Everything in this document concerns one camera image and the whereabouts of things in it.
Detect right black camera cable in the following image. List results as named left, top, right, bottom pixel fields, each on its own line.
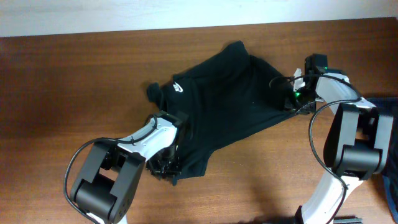
left=269, top=73, right=363, bottom=224

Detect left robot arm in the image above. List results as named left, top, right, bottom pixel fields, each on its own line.
left=63, top=111, right=188, bottom=223

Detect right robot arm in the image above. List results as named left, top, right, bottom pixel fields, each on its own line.
left=285, top=54, right=394, bottom=224

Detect black nike t-shirt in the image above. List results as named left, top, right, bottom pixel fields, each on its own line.
left=147, top=41, right=294, bottom=185

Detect blue denim jeans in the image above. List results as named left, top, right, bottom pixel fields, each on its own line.
left=367, top=97, right=397, bottom=223

